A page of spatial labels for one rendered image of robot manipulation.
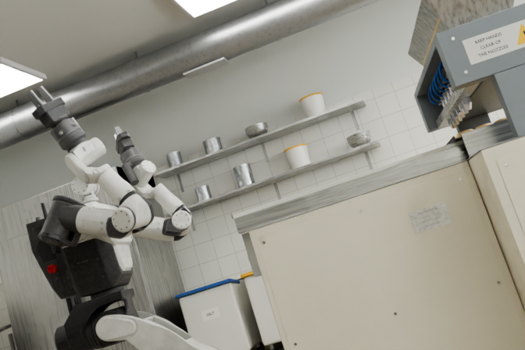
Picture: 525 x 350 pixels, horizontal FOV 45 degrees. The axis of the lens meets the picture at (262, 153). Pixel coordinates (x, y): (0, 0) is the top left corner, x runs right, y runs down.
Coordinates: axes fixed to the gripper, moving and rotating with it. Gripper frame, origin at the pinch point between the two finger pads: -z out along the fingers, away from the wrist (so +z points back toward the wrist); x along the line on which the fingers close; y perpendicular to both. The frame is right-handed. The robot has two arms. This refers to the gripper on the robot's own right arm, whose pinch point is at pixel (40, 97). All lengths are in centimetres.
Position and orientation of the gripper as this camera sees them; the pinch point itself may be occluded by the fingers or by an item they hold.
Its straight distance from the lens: 214.4
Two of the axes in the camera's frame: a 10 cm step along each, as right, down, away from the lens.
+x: 4.1, -3.7, 8.3
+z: 5.9, 8.0, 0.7
